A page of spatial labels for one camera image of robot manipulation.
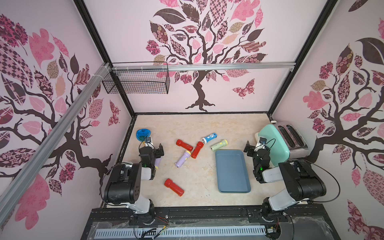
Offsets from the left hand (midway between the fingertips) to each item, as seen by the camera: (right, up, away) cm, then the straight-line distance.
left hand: (154, 147), depth 95 cm
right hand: (+65, +4, -4) cm, 65 cm away
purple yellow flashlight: (+21, -5, -2) cm, 22 cm away
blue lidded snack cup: (-8, +8, 0) cm, 12 cm away
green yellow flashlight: (+43, +1, +3) cm, 43 cm away
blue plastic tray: (+50, -15, -7) cm, 52 cm away
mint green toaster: (+77, +5, -14) cm, 78 cm away
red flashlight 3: (+13, -19, -13) cm, 26 cm away
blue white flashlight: (+34, +4, +5) cm, 34 cm away
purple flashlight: (+4, -8, -5) cm, 10 cm away
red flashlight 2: (+28, -2, +3) cm, 28 cm away
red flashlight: (+17, +2, +3) cm, 17 cm away
